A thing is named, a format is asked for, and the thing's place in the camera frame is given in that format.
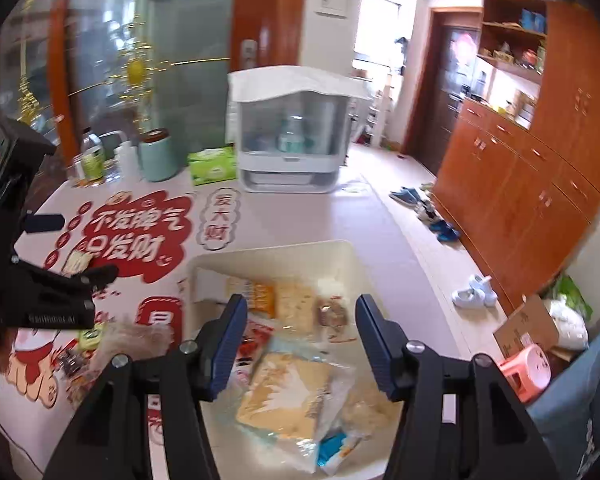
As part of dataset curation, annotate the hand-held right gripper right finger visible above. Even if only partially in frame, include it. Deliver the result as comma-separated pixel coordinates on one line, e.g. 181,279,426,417
355,294,561,480

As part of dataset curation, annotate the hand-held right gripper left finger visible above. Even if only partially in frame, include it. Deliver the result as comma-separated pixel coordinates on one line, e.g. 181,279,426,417
42,294,249,480

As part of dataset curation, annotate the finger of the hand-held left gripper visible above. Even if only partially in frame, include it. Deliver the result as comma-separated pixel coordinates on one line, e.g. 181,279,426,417
55,264,120,292
22,214,66,235

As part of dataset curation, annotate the white chocolate wafer packet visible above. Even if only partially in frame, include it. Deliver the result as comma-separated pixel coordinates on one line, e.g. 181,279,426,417
61,251,95,277

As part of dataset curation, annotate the red and white cake packet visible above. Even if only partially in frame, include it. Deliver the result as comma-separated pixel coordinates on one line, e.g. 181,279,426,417
232,319,277,378

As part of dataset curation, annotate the clear nut packet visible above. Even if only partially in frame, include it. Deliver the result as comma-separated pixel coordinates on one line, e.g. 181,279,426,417
314,294,352,337

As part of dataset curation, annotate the orange and white biscuit packet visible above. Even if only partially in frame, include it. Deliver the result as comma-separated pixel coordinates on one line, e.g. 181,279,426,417
224,276,277,320

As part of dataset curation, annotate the green snack packet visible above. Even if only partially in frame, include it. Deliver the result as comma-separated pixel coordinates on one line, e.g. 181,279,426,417
76,324,107,352

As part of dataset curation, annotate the white plastic storage box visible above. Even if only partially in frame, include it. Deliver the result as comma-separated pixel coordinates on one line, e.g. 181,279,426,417
182,239,406,480

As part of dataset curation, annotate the brown cake packet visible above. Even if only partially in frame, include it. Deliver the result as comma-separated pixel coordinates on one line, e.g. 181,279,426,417
87,319,177,363

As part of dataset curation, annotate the clear rice cracker packet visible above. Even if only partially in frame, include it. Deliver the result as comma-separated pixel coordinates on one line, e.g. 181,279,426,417
274,280,322,332

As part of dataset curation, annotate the large clear yellow cake bag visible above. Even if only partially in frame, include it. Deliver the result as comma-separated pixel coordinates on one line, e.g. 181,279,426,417
232,349,357,463

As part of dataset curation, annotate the dark brown snack packet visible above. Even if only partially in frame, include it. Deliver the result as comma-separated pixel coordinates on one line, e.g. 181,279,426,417
54,349,93,378

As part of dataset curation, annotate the blue and brown snack packet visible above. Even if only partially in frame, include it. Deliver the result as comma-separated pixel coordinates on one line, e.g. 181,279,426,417
317,427,363,468

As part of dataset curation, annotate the clear bottle with green label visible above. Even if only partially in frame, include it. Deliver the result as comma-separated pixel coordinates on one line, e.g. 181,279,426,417
80,127,106,182

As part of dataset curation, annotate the white shoe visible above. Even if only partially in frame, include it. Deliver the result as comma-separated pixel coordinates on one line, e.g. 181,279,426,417
451,285,491,309
467,275,499,306

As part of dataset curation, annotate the white plastic bottle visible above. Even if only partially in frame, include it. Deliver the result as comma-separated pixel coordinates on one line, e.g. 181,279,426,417
115,141,140,180

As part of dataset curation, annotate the gold door ornament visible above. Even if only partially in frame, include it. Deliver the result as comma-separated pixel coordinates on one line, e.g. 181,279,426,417
107,15,163,128
17,0,43,126

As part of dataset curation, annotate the teal canister with brown lid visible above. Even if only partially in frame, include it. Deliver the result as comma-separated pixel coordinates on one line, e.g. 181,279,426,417
139,129,179,182

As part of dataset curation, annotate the printed pink tablecloth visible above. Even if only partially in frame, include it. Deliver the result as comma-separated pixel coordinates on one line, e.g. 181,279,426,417
0,157,456,480

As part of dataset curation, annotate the cardboard box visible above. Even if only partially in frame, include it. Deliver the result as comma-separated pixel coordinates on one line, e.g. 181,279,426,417
492,294,561,358

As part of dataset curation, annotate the blue slipper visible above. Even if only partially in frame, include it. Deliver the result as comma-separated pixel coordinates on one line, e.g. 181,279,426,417
389,186,421,206

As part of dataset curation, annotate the pink plastic stool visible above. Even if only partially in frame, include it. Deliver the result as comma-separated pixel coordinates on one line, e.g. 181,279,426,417
497,344,553,405

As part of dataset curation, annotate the green tissue pack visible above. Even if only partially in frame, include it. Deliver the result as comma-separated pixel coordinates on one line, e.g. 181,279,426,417
187,146,238,186

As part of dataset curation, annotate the white plastic bag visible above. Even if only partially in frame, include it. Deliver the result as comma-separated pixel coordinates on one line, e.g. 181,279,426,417
542,275,593,351

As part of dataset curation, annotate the glass sliding door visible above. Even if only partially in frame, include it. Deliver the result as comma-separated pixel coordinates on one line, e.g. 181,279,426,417
0,0,308,181

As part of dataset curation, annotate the person's leg in jeans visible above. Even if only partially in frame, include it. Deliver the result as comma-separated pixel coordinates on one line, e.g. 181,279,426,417
525,315,600,480

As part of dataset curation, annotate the white countertop cabinet appliance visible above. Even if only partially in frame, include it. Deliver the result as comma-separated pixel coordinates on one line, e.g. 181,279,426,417
228,66,353,195

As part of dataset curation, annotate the white cloth cover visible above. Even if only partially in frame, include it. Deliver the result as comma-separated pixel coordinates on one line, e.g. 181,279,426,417
227,65,373,103

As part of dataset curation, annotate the dark wooden door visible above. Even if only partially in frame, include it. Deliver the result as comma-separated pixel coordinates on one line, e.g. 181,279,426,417
420,7,483,176

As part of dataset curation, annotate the black cable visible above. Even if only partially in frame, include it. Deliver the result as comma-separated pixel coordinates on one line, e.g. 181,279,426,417
0,397,48,473

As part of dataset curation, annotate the wooden wall cabinet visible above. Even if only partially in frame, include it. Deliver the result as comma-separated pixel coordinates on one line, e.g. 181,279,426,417
432,0,600,311

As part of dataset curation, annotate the white wall switch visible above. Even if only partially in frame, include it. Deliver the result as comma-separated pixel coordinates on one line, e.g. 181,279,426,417
315,0,352,17

